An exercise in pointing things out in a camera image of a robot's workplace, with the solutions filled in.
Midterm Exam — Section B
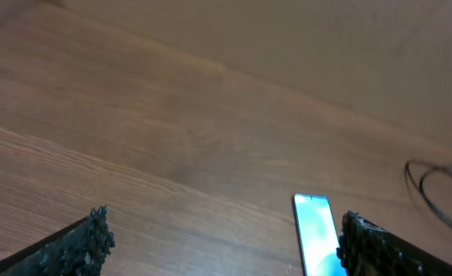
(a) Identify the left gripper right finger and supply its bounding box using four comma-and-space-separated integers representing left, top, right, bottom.
336, 211, 452, 276

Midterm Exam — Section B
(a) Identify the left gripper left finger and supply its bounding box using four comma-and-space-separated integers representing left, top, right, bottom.
0, 205, 115, 276

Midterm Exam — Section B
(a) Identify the Galaxy S24+ smartphone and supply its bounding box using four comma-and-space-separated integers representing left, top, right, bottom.
293, 193, 347, 276

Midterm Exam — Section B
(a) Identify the black USB-C charging cable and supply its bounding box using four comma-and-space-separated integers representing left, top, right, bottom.
404, 159, 452, 238

